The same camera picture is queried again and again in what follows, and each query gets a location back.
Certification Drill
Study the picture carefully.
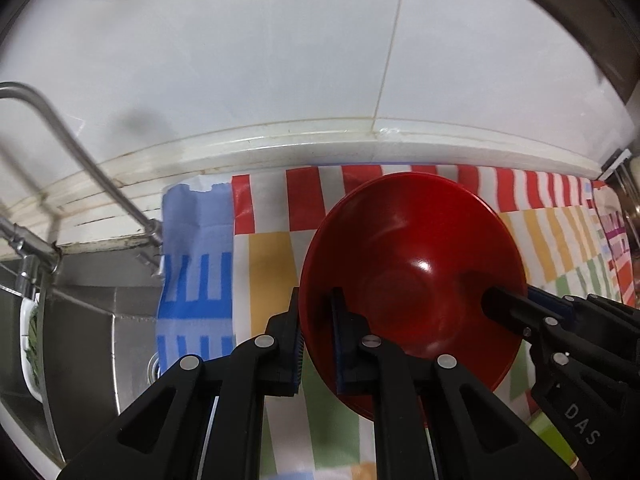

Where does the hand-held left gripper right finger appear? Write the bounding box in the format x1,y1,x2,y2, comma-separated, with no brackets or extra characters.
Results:
330,287,577,480

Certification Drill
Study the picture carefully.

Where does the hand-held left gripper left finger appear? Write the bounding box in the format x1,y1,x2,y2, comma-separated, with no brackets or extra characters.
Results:
55,287,304,480

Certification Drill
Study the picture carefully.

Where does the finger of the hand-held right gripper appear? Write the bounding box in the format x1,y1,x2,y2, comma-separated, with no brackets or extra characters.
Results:
524,285,640,361
481,286,561,343

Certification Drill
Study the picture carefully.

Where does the red and black bowl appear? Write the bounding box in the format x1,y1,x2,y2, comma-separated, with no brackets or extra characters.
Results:
299,172,529,428

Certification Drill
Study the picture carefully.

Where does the colourful checked cloth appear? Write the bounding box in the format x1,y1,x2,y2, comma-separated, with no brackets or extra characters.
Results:
156,162,638,480

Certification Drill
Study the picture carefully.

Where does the metal kitchen rack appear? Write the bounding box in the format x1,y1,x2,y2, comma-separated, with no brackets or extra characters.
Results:
600,147,640,183

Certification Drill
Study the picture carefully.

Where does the steel sink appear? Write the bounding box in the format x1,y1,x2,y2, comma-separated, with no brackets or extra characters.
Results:
0,240,166,466

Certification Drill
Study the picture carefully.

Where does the plate in sink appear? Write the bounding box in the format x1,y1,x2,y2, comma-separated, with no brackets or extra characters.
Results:
19,297,45,403

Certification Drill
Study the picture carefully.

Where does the steel gooseneck faucet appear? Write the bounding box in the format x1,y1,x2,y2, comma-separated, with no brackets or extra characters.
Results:
0,81,166,278

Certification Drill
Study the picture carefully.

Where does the steel mixer tap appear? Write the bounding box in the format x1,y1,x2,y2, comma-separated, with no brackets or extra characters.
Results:
0,217,63,306

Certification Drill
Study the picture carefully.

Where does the dark wall cabinet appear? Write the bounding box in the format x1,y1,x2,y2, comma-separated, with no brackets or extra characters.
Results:
472,0,640,108

